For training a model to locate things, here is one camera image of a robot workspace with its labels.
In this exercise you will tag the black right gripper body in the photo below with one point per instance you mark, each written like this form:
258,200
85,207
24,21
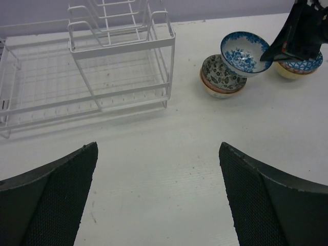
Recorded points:
312,29

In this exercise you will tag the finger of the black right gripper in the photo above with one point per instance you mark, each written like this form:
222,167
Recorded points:
282,48

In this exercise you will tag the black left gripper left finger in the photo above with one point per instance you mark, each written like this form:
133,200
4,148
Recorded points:
44,206

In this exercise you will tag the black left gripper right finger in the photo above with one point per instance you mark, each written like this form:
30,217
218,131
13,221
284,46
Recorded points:
269,206

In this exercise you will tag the yellow blue patterned bowl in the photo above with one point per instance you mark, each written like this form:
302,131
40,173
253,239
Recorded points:
290,75

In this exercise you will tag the dark blue patterned bowl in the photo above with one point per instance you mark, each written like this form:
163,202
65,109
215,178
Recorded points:
304,67

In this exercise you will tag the white bowl orange flower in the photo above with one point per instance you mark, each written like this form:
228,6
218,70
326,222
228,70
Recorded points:
214,93

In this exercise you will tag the white wire dish rack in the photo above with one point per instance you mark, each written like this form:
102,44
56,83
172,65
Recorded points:
106,56

